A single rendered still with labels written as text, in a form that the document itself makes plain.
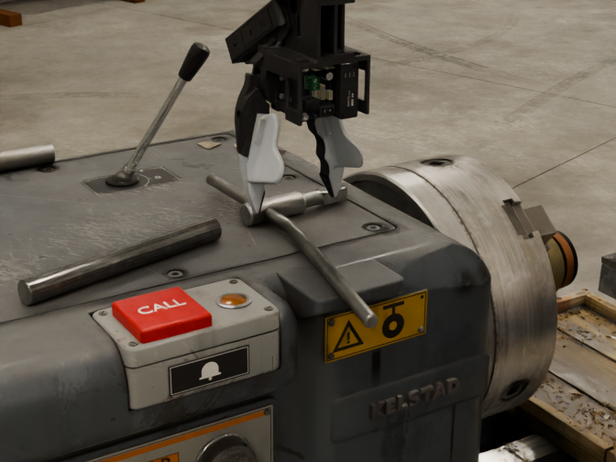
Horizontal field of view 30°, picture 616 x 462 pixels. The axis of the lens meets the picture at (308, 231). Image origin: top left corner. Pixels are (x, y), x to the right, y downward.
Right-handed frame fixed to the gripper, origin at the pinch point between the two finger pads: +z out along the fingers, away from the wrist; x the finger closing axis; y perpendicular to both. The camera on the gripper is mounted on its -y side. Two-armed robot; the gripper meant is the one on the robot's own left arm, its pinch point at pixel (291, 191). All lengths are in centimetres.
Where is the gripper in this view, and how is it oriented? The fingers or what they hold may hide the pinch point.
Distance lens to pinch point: 105.8
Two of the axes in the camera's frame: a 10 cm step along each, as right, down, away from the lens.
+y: 5.2, 3.3, -7.9
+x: 8.5, -1.9, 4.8
